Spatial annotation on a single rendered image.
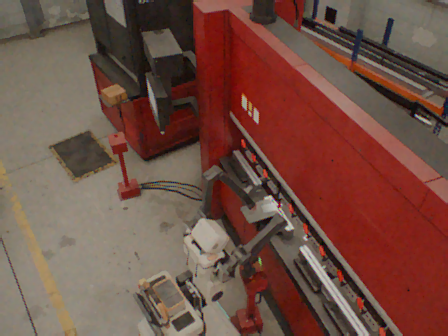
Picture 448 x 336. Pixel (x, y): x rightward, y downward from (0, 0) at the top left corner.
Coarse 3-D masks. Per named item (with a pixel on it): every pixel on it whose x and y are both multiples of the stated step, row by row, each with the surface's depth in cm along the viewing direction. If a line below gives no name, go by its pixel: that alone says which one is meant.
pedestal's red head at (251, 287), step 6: (258, 264) 322; (240, 270) 323; (258, 270) 318; (264, 270) 312; (240, 276) 328; (258, 276) 318; (246, 282) 319; (252, 282) 307; (258, 282) 310; (264, 282) 312; (246, 288) 313; (252, 288) 313; (258, 288) 315; (264, 288) 317
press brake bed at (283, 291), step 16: (224, 192) 415; (224, 208) 430; (224, 224) 451; (240, 224) 393; (240, 240) 431; (272, 256) 334; (272, 272) 344; (272, 288) 356; (288, 288) 320; (272, 304) 377; (288, 304) 329; (304, 304) 299; (288, 320) 341; (304, 320) 307
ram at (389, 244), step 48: (240, 48) 311; (240, 96) 337; (288, 96) 262; (288, 144) 279; (336, 144) 226; (288, 192) 299; (336, 192) 239; (384, 192) 198; (336, 240) 253; (384, 240) 208; (432, 240) 177; (384, 288) 219; (432, 288) 185
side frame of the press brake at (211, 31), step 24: (216, 0) 321; (240, 0) 321; (288, 0) 324; (216, 24) 313; (216, 48) 325; (216, 72) 339; (216, 96) 354; (216, 120) 370; (216, 144) 388; (240, 144) 400; (216, 192) 430; (216, 216) 454
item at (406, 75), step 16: (304, 32) 479; (320, 32) 480; (336, 32) 473; (352, 32) 471; (336, 48) 448; (352, 48) 449; (368, 48) 443; (384, 48) 441; (368, 64) 421; (384, 64) 423; (400, 64) 415; (416, 64) 416; (400, 80) 397; (416, 80) 400; (432, 80) 393
